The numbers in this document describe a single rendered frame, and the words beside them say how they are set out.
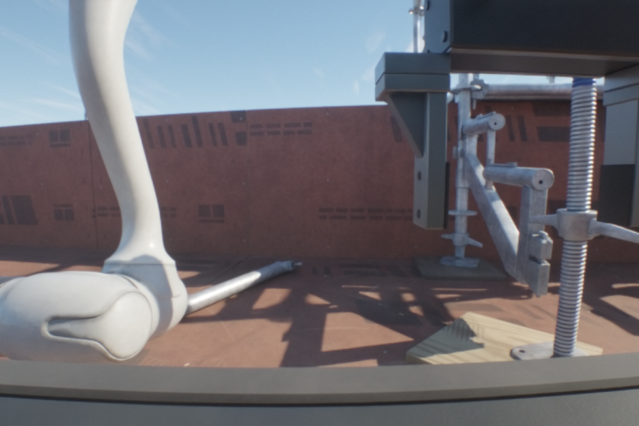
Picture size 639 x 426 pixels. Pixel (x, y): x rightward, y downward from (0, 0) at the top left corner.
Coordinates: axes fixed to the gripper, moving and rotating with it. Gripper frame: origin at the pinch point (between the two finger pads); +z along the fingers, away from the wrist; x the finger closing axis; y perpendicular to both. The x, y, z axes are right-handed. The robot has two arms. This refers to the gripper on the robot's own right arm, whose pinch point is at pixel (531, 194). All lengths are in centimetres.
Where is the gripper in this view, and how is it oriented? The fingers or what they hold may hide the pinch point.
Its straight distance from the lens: 25.1
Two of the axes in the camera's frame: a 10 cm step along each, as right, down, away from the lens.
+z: 0.1, 9.9, 1.1
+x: 10.0, -0.1, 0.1
